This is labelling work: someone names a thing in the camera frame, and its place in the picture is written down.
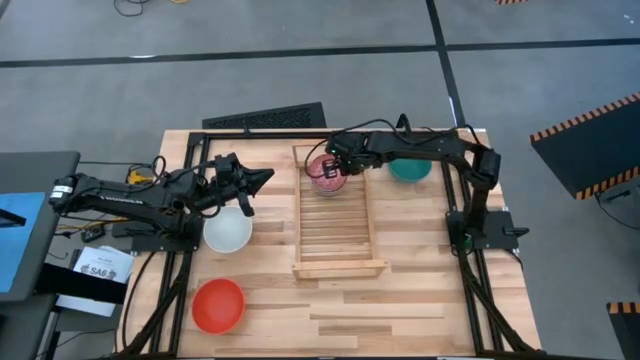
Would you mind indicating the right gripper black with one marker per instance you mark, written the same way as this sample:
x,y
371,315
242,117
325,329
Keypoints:
x,y
352,150

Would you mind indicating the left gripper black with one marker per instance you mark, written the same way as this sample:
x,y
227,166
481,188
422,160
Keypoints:
x,y
227,187

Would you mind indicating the red white patterned bowl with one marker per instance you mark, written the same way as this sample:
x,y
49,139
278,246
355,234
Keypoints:
x,y
319,174

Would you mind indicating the plain white bowl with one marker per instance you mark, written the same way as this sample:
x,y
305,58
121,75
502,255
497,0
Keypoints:
x,y
227,232

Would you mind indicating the teal bowl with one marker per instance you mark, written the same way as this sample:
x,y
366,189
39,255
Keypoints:
x,y
410,172

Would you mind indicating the plain red bowl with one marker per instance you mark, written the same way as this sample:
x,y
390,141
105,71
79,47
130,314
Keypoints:
x,y
218,306

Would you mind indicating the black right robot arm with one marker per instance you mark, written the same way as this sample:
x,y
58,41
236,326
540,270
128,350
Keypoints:
x,y
425,145

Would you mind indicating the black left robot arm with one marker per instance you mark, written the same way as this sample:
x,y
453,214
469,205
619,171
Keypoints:
x,y
125,200

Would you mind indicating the long wooden slatted shelf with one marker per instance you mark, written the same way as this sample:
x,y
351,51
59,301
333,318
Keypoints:
x,y
332,235

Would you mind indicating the black floor vent grate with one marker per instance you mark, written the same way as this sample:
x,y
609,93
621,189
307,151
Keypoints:
x,y
270,118

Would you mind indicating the small black controller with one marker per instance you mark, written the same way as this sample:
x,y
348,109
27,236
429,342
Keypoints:
x,y
93,234

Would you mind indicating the white printed paper sheet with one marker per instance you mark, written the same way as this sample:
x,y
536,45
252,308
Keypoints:
x,y
105,262

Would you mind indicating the gray desk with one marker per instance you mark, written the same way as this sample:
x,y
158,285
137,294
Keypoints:
x,y
45,172

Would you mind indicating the plain white paper sheet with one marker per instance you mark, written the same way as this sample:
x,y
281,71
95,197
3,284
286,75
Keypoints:
x,y
85,305

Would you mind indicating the blue screen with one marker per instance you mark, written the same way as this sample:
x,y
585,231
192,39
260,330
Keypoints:
x,y
20,240

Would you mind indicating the large black hazard-striped board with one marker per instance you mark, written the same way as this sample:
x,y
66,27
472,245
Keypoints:
x,y
595,145

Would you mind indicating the small black hazard-striped board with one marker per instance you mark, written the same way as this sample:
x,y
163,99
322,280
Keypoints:
x,y
627,335

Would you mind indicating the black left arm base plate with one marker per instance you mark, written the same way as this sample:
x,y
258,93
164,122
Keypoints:
x,y
150,242

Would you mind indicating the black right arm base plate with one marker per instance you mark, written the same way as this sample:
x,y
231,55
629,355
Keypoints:
x,y
500,225

